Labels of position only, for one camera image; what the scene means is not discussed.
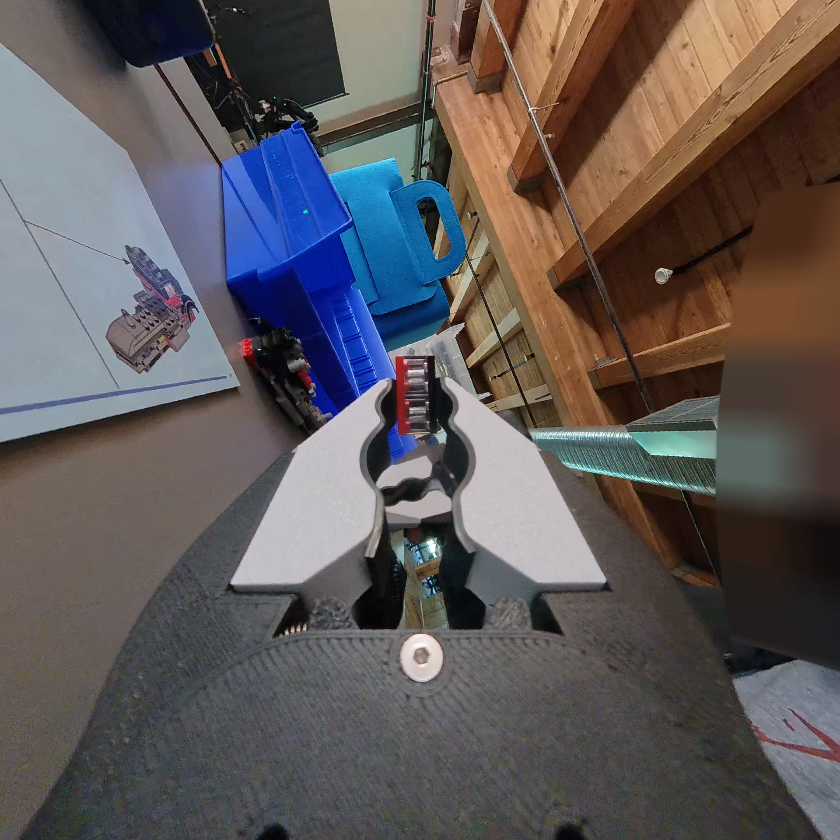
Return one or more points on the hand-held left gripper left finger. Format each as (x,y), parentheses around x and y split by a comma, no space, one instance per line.
(308,512)

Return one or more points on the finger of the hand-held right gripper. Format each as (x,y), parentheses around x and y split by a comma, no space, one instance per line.
(407,474)
(420,513)

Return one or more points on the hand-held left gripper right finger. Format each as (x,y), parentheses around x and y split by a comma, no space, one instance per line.
(525,518)

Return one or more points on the red black toy brick assembly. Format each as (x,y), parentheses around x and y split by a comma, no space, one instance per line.
(415,394)

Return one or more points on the grey desk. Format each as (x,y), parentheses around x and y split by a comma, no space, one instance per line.
(131,558)

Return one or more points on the clear plastic organizer box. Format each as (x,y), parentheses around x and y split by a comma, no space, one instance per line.
(449,358)

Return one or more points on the blue plastic bin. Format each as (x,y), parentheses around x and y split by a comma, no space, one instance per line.
(275,216)
(354,354)

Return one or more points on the grey toy brick car model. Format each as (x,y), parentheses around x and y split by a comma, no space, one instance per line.
(285,374)

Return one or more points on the blue felt bag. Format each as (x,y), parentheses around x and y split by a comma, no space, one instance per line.
(387,236)

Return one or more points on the white sprinkler head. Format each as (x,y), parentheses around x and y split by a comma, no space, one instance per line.
(661,275)

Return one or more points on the metal threaded rod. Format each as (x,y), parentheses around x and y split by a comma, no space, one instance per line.
(564,190)

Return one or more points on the black ceiling pipe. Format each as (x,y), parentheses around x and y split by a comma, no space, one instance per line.
(712,250)

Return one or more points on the toy brick instruction booklet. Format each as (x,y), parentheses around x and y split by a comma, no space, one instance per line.
(65,262)

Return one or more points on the black screen panel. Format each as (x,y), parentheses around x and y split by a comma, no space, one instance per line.
(289,46)

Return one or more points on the black case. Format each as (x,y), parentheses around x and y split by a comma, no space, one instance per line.
(157,29)

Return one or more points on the silver ventilation duct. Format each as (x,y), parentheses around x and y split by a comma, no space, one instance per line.
(623,453)

